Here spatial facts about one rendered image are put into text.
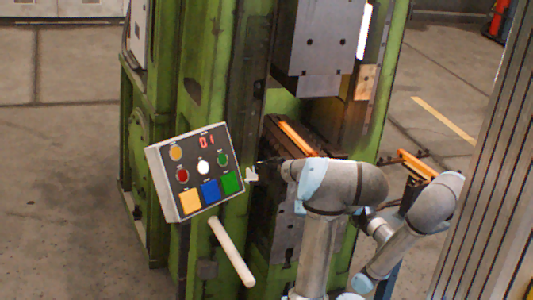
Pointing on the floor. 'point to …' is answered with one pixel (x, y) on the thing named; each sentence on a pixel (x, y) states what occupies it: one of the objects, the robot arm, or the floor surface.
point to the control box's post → (182, 258)
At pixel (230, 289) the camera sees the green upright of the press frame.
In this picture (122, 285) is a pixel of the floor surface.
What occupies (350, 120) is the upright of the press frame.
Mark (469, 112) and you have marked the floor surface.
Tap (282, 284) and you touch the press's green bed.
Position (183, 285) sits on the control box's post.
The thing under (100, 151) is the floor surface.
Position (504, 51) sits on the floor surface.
